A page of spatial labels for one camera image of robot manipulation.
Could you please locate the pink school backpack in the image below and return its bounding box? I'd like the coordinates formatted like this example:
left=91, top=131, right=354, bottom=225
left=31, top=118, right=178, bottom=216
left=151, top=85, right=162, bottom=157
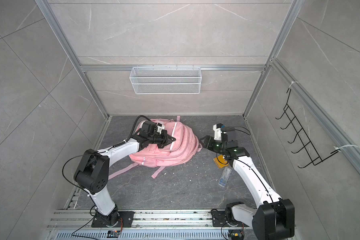
left=109, top=117, right=203, bottom=179

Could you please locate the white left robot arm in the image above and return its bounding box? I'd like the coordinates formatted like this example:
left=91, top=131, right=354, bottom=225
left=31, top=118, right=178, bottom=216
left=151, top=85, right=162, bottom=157
left=74, top=130, right=176, bottom=218

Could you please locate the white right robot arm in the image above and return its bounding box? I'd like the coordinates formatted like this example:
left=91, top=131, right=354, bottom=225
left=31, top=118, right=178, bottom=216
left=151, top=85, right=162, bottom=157
left=200, top=136, right=295, bottom=240

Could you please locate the clear plastic eraser box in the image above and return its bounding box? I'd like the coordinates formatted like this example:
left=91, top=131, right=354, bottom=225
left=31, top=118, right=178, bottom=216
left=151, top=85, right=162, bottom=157
left=218, top=167, right=232, bottom=188

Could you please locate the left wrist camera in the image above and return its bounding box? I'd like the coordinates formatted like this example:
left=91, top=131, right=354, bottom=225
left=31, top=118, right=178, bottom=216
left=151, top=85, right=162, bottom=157
left=140, top=121, right=165, bottom=135

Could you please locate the white wire mesh basket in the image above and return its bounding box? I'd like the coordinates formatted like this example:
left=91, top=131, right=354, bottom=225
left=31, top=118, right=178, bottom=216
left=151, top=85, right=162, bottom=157
left=130, top=67, right=202, bottom=95

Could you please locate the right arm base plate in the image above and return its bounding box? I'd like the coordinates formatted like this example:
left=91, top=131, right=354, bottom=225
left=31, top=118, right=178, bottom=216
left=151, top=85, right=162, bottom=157
left=210, top=209, right=238, bottom=227

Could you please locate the black wire hook rack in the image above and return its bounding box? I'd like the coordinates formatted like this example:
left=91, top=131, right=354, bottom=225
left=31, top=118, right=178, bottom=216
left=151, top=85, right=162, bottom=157
left=275, top=89, right=341, bottom=169

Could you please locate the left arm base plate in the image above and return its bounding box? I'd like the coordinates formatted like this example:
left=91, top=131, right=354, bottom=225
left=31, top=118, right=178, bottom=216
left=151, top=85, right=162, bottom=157
left=91, top=211, right=135, bottom=228

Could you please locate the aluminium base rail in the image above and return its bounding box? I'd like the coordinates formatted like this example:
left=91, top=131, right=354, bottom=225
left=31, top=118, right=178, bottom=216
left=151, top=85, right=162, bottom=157
left=47, top=209, right=248, bottom=230

